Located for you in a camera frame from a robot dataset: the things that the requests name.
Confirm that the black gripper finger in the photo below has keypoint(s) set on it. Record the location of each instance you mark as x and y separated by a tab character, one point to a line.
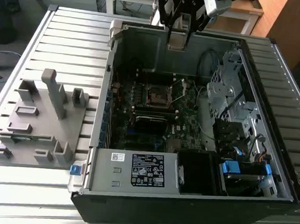
200	20
165	19

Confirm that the black expansion slot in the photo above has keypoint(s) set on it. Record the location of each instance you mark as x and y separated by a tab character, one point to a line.
140	146
141	138

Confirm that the silver drive cage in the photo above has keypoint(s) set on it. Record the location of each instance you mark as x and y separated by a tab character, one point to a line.
219	90

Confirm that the grey chipset heatsink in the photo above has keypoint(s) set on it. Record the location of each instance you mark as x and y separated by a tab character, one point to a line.
174	143

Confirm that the black fan shroud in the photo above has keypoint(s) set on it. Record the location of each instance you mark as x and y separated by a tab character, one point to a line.
197	172

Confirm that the grey power supply unit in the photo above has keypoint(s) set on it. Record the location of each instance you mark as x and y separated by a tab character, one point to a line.
108	173

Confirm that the black plastic drive bracket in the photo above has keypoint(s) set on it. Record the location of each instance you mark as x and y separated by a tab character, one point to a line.
228	133

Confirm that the blue case latch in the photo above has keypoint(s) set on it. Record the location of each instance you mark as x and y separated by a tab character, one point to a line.
75	170

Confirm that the green motherboard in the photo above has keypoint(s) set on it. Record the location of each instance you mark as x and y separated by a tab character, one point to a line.
188	120

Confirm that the CPU silver plate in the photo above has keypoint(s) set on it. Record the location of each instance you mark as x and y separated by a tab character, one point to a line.
177	41

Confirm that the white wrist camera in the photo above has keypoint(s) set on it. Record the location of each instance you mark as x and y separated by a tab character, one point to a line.
213	5

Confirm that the grey parts rack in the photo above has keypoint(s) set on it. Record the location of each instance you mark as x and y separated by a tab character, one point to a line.
44	134

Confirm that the wooden cabinet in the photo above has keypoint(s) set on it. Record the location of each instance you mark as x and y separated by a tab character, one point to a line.
297	25

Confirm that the black bin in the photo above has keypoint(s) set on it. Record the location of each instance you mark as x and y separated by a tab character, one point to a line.
4	34

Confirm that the black graphics card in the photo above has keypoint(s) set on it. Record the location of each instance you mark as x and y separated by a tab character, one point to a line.
150	125

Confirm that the CPU socket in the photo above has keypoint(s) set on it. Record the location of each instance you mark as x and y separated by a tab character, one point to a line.
157	98

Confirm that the black PC case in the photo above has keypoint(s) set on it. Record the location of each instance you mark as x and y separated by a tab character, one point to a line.
157	213

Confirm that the black RAM slot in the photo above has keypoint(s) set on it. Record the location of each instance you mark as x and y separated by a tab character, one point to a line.
155	108

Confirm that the hard disk in blue carrier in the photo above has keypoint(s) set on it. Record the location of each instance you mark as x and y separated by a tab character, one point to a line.
230	167

